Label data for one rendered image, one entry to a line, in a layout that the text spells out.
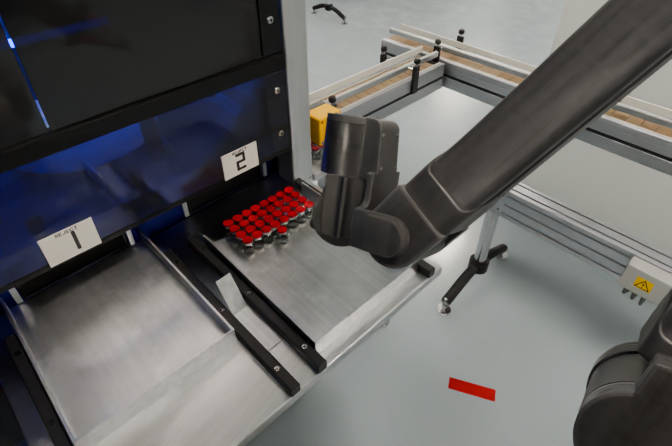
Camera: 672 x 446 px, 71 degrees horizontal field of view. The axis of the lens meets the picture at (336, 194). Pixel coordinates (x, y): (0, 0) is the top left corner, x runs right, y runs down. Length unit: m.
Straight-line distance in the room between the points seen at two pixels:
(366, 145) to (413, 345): 1.52
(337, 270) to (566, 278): 1.53
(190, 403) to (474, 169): 0.58
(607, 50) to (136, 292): 0.83
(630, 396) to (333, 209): 0.27
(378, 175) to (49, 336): 0.69
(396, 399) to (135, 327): 1.09
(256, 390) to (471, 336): 1.30
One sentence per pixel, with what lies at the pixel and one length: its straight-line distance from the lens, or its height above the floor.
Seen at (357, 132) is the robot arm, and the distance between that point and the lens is 0.44.
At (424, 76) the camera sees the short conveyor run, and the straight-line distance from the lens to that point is 1.58.
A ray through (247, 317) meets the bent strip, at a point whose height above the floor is 0.88.
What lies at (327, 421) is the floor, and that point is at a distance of 1.74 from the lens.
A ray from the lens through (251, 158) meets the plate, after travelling 1.00.
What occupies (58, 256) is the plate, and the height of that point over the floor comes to 1.00.
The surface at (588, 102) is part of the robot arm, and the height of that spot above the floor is 1.42.
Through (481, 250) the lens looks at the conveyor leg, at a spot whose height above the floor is 0.21.
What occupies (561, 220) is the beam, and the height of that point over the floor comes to 0.54.
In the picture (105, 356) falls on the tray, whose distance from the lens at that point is 0.90.
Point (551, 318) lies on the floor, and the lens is 2.14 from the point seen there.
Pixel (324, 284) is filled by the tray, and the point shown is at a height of 0.88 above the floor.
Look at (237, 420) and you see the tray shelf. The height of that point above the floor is 0.88.
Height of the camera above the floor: 1.57
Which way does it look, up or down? 39 degrees down
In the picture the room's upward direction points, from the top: straight up
